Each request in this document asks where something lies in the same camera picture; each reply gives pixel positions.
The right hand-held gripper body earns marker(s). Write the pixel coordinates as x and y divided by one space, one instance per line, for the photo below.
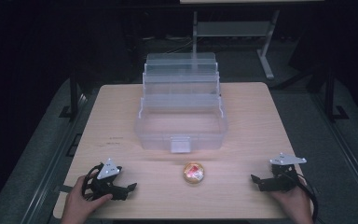
284 174

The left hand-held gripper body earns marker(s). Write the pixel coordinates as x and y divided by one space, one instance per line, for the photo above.
107 174

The person's right hand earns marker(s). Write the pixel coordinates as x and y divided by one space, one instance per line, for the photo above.
292 205

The person's left hand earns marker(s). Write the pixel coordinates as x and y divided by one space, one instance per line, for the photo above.
77 203

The clear plastic tiered storage box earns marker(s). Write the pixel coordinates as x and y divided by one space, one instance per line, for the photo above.
180 124

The white metal stand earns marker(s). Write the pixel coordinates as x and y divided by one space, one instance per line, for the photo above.
234 29

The aluminium floor rail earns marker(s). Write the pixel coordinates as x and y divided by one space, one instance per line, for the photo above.
345 146
59 149

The black metal post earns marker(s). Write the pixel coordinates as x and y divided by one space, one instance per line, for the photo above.
73 96
331 99

